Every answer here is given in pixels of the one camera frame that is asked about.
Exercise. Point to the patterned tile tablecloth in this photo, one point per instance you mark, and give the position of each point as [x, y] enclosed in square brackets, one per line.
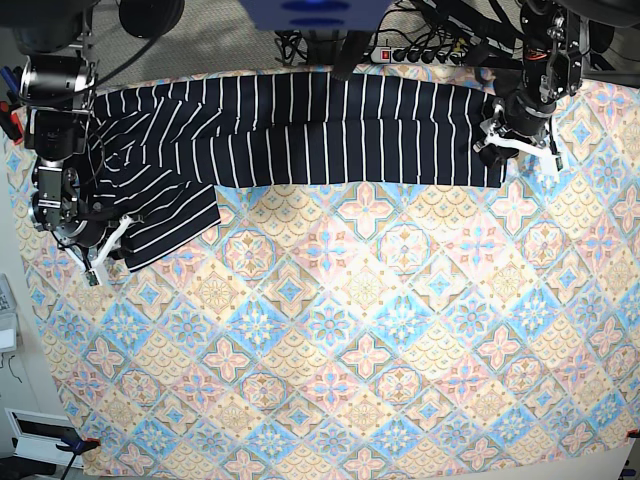
[364, 331]

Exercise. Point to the black mount post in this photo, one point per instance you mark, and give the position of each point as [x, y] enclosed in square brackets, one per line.
[350, 55]

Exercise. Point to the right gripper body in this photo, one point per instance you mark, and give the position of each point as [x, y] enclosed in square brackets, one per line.
[83, 234]

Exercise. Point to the white device left edge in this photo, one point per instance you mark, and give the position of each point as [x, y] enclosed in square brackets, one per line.
[9, 326]

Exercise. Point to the white power strip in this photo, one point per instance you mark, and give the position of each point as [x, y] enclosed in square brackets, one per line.
[445, 55]

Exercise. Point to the blue orange clamp lower left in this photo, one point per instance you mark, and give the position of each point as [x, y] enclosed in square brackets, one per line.
[76, 447]

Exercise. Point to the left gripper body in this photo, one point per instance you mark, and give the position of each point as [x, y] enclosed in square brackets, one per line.
[515, 121]

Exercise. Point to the blue orange clamp upper left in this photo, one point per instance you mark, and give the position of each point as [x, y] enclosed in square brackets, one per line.
[15, 119]

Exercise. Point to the blue orange clamp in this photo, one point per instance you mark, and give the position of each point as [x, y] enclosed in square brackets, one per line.
[15, 119]
[76, 447]

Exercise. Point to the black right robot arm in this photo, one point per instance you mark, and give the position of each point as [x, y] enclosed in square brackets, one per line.
[126, 174]

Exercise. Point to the navy white striped T-shirt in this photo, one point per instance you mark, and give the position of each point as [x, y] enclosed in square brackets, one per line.
[306, 128]

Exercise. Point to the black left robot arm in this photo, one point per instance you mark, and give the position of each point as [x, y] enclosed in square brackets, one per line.
[555, 42]

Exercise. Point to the white box lower left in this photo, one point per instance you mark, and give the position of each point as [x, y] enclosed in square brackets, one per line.
[37, 435]

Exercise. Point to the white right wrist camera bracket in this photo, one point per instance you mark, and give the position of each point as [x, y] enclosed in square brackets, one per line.
[94, 253]

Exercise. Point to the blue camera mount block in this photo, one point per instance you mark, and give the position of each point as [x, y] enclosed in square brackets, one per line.
[358, 15]

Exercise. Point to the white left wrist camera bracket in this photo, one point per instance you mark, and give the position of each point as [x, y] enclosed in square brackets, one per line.
[551, 163]

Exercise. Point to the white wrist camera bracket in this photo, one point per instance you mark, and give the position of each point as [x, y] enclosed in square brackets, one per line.
[94, 253]
[551, 163]

